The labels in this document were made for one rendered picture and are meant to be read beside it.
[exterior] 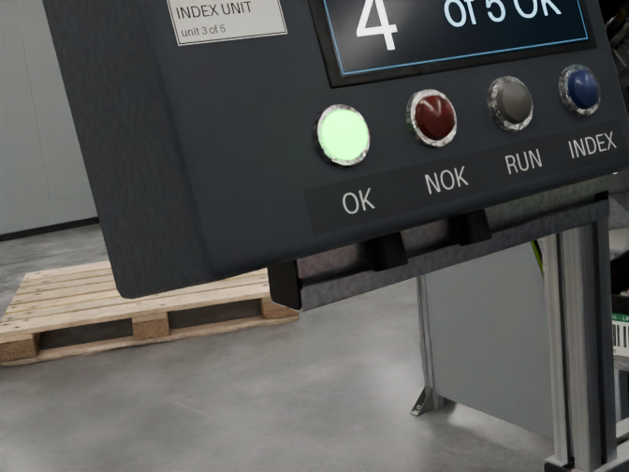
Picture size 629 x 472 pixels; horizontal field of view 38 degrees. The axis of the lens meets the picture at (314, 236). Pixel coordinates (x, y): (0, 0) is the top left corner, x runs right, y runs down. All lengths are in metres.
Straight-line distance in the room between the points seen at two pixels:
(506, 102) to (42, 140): 6.07
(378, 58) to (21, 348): 3.45
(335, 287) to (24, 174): 6.03
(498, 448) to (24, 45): 4.64
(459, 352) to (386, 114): 2.31
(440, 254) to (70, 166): 6.04
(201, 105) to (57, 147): 6.12
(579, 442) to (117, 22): 0.41
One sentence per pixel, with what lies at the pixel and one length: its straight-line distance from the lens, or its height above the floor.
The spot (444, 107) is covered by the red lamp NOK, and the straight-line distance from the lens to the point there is 0.41.
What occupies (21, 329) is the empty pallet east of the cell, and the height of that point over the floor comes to 0.14.
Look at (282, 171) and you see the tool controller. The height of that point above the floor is 1.11.
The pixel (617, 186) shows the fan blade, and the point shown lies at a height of 0.96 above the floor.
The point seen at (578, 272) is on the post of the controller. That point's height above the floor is 1.00.
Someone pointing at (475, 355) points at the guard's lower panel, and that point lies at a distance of 2.64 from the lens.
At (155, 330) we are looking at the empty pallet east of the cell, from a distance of 3.76.
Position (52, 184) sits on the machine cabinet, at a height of 0.33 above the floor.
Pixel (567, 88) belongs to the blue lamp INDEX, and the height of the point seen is 1.12.
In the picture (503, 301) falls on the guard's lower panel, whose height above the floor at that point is 0.40.
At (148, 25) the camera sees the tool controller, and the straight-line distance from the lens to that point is 0.36.
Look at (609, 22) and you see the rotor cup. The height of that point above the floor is 1.13.
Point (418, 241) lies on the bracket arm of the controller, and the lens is 0.49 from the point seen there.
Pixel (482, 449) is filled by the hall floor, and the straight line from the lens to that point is 2.61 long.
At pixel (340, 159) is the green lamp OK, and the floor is 1.11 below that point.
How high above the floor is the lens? 1.16
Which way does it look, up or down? 13 degrees down
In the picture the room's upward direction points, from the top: 6 degrees counter-clockwise
